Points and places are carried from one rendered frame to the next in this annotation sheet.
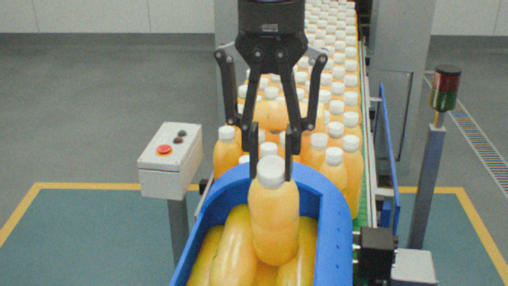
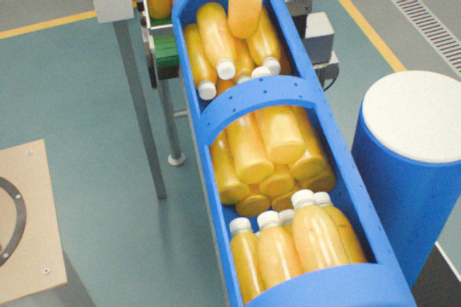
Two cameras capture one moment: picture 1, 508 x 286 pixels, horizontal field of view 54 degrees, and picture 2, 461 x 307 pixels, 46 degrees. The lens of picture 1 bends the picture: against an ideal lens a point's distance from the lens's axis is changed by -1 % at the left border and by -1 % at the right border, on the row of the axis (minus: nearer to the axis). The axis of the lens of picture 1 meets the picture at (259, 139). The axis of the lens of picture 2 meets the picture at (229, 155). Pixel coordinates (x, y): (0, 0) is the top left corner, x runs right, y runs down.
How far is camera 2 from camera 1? 0.51 m
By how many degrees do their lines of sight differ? 26
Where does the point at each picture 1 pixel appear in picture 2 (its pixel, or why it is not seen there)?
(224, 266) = (218, 45)
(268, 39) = not seen: outside the picture
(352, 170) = not seen: outside the picture
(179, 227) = (127, 43)
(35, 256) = not seen: outside the picture
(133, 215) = (23, 60)
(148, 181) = (103, 9)
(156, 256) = (66, 91)
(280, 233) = (254, 12)
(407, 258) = (309, 21)
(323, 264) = (286, 25)
